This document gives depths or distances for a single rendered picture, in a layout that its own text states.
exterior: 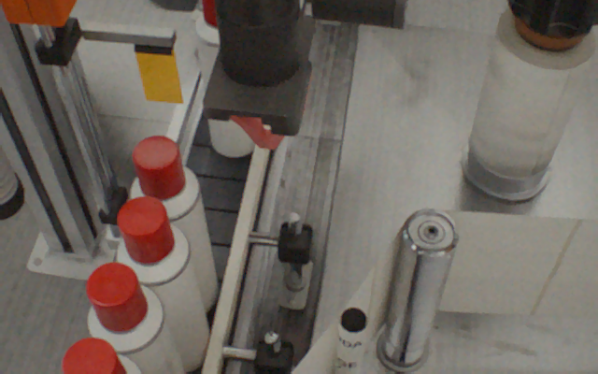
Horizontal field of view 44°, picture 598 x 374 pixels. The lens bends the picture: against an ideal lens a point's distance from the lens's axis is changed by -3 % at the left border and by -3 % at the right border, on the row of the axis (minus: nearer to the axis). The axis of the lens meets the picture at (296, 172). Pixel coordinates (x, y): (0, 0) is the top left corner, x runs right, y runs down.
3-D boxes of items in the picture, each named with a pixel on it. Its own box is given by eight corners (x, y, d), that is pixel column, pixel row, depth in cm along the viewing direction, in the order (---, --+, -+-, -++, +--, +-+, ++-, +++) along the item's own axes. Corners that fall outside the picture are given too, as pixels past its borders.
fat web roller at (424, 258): (427, 377, 64) (464, 264, 49) (373, 370, 64) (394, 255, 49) (430, 328, 67) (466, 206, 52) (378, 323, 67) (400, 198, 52)
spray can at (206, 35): (256, 163, 78) (244, 7, 62) (206, 157, 79) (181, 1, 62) (265, 124, 81) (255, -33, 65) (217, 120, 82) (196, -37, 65)
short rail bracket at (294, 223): (308, 299, 74) (309, 231, 65) (278, 295, 75) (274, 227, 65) (313, 270, 76) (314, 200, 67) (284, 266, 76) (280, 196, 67)
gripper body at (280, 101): (317, 34, 59) (317, -44, 53) (295, 134, 53) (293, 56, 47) (234, 25, 60) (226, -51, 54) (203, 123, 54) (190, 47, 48)
